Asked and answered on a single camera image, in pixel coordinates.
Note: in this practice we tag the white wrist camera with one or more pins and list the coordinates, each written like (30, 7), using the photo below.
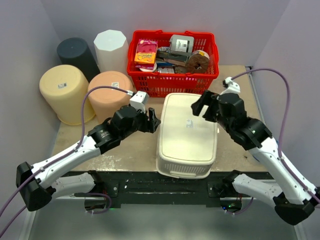
(139, 100)
(230, 86)

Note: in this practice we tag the white perforated storage basket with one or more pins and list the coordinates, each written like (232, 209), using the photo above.
(187, 144)

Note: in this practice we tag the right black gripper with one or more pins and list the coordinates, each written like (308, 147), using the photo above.
(210, 107)

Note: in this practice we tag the grey white device box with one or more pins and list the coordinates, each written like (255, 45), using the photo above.
(181, 44)

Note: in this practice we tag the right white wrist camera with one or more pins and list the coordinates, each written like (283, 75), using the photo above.
(230, 86)

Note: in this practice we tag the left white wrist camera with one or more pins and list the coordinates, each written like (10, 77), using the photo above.
(139, 100)

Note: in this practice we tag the dark flat box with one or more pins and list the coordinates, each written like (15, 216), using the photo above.
(175, 59)

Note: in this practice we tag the dark blue bucket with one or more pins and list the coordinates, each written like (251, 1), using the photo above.
(75, 51)

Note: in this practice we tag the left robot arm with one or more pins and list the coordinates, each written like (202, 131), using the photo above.
(35, 182)

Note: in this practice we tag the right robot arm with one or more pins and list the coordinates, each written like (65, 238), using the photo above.
(294, 198)

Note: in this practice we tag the pink yellow snack box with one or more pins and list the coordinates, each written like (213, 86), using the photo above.
(146, 51)

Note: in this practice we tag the red plastic shopping basket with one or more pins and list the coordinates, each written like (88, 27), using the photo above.
(157, 84)

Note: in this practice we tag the orange printed bucket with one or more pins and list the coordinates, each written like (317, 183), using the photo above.
(104, 101)

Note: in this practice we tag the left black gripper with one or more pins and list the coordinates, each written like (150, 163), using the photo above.
(146, 120)

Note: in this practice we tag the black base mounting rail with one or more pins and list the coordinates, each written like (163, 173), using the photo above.
(147, 188)

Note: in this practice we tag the orange translucent bucket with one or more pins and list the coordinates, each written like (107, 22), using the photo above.
(64, 88)

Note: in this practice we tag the white octagonal bin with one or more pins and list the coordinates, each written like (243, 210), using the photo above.
(111, 48)

